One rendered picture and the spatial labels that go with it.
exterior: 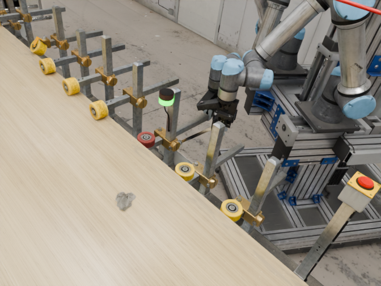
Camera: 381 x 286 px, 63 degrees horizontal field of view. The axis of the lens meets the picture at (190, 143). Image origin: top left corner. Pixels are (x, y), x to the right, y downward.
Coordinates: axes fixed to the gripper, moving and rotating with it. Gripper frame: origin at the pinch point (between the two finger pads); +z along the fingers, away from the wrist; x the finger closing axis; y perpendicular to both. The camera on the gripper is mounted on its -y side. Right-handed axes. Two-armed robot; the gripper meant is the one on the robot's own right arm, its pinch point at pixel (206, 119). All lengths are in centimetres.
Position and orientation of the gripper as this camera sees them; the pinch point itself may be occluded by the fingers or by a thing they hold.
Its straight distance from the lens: 168.4
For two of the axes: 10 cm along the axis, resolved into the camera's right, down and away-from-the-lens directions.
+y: 7.1, -4.1, 5.8
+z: -1.0, 7.5, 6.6
